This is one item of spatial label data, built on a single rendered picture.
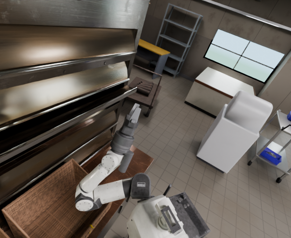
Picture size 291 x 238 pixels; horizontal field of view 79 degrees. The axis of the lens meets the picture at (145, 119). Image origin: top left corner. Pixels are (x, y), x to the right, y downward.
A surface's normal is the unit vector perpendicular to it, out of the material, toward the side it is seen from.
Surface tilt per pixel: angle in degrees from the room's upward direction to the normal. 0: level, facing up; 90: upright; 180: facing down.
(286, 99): 90
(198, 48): 90
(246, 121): 80
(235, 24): 90
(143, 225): 45
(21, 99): 70
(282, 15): 90
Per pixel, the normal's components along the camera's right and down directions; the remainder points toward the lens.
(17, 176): 0.89, 0.18
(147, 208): 0.29, -0.79
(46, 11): 0.84, 0.48
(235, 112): -0.39, 0.25
